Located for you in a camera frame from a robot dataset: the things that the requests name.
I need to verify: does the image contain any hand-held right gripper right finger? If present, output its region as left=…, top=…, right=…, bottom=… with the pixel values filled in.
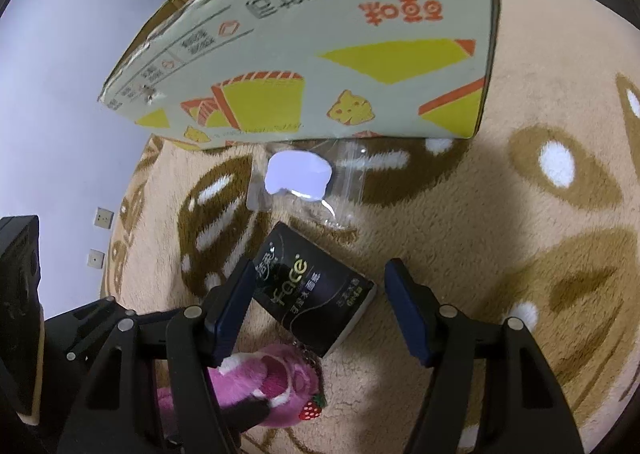
left=384, top=258, right=586, bottom=454

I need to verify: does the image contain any black tissue pack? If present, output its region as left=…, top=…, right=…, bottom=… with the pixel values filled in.
left=251, top=221, right=378, bottom=358

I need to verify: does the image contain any beige butterfly pattern blanket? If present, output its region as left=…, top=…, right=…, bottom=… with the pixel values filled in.
left=97, top=0, right=640, bottom=454

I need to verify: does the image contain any clear bag with white pad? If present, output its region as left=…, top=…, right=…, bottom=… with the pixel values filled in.
left=247, top=139, right=373, bottom=231

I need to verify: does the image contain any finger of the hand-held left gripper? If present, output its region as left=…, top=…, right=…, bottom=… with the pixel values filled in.
left=42, top=297, right=176, bottom=370
left=220, top=396, right=271, bottom=435

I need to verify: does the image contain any printed cardboard box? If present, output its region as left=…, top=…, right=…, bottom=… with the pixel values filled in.
left=97, top=0, right=502, bottom=151

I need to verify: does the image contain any pink bear plush toy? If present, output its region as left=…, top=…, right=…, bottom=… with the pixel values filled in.
left=155, top=338, right=328, bottom=435

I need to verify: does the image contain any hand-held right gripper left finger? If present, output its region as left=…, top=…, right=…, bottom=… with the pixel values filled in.
left=57, top=258, right=258, bottom=454

